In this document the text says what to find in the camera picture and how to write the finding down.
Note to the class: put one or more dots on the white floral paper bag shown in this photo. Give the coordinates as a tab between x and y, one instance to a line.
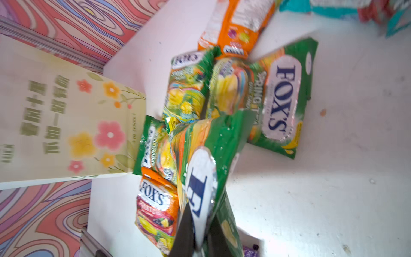
60	121

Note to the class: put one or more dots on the teal candy bag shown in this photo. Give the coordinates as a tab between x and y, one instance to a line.
392	15

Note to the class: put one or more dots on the green candy bag top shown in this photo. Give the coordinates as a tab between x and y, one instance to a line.
188	86

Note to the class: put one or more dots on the orange fruits candy bag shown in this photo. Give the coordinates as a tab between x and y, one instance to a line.
157	210

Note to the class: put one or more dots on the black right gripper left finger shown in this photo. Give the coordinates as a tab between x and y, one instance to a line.
184	243

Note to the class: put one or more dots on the purple berries candy bag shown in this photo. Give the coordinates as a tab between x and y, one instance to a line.
251	251

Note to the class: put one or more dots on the green candy bag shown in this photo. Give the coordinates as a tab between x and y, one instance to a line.
188	86
275	87
205	153
154	151

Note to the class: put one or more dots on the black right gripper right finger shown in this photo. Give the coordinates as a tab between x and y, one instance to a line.
217	245

